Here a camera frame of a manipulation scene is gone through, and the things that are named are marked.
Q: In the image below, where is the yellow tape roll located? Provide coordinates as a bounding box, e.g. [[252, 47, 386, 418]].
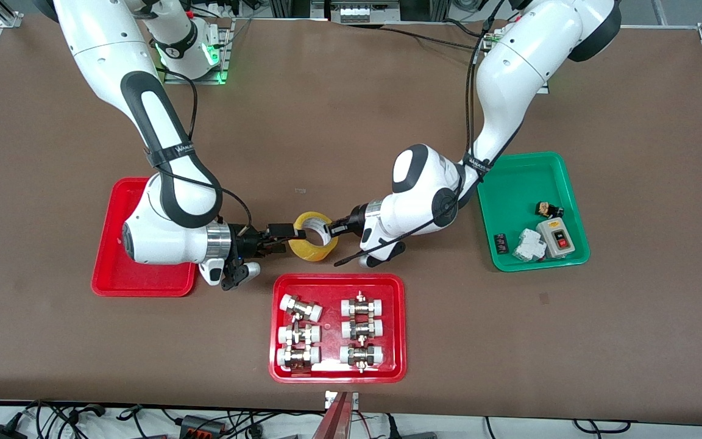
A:
[[288, 212, 339, 263]]

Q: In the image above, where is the red tray with fittings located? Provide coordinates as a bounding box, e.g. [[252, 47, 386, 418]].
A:
[[269, 274, 407, 384]]

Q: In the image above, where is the empty red plastic tray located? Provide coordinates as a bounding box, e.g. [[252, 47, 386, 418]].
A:
[[91, 177, 199, 298]]

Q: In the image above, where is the green plastic tray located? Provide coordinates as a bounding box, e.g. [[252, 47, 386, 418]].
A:
[[473, 151, 590, 272]]

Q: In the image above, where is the white metal pipe fitting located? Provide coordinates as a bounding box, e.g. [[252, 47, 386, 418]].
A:
[[339, 343, 385, 373], [276, 345, 321, 370], [277, 323, 321, 346], [341, 317, 384, 341], [341, 291, 385, 318], [280, 294, 323, 322]]

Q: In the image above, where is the white circuit breaker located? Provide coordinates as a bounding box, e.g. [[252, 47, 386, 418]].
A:
[[512, 229, 548, 263]]

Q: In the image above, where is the red aluminium bar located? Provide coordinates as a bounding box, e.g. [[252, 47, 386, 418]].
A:
[[311, 390, 361, 439]]

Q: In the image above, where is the grey orange connector box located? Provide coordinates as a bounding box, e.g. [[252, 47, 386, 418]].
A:
[[179, 415, 227, 437]]

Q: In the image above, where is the white power strip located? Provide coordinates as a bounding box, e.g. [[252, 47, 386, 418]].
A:
[[330, 0, 400, 24]]

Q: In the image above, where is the grey switch box red button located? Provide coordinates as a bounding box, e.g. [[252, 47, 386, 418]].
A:
[[536, 218, 575, 259]]

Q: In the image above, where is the black cable on table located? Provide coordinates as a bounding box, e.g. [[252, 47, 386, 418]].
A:
[[381, 26, 489, 52]]

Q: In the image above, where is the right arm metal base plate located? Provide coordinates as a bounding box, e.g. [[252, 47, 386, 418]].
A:
[[193, 18, 233, 85]]

